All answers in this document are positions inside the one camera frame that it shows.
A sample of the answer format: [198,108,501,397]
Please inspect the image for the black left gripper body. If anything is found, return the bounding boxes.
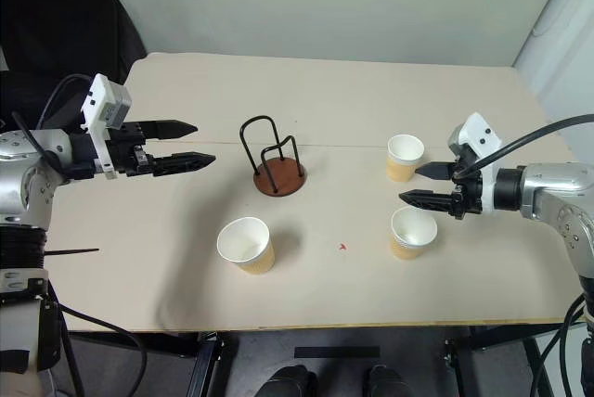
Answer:
[108,121,156,179]

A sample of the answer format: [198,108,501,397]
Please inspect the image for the wire cup holder wooden base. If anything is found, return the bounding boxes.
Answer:
[239,114,309,197]

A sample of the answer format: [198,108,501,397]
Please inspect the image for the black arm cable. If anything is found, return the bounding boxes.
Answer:
[452,113,594,180]
[11,72,94,185]

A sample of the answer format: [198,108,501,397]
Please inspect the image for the black hanging cable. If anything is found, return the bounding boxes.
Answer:
[539,293,587,397]
[58,301,149,397]

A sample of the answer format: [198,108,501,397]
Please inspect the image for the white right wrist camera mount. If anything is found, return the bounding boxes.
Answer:
[446,112,504,216]

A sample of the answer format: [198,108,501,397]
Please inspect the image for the thin black cable tie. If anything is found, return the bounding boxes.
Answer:
[44,248,100,257]

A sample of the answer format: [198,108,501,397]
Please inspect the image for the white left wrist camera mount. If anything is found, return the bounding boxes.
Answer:
[79,73,134,181]

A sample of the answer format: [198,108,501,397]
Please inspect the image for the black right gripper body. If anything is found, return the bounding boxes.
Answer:
[447,158,486,222]

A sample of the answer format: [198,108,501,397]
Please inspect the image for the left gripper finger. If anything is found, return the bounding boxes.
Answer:
[147,151,218,179]
[138,119,200,141]

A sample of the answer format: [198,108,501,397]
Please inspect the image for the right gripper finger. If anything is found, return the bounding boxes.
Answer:
[397,188,458,218]
[414,160,458,181]

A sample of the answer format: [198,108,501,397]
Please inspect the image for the black fabric covered chair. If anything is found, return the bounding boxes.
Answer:
[0,0,148,134]

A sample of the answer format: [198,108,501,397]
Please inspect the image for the dark rounded shoe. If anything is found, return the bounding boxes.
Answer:
[258,364,319,397]
[362,364,420,397]

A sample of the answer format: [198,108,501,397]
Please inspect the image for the white and tan paper cup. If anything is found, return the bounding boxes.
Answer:
[386,134,426,184]
[390,206,439,262]
[216,216,277,276]

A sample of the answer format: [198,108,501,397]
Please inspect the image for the black metal table frame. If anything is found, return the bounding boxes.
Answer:
[68,320,573,397]

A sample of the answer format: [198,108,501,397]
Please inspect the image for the black floor tape strip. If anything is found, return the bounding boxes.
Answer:
[293,345,381,360]

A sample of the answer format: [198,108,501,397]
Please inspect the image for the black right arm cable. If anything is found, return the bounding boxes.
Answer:
[452,113,594,180]

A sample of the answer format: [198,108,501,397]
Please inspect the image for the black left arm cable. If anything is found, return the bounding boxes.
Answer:
[11,72,94,185]

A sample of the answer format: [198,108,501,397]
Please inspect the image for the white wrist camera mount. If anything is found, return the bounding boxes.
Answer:
[79,73,134,181]
[446,112,504,216]

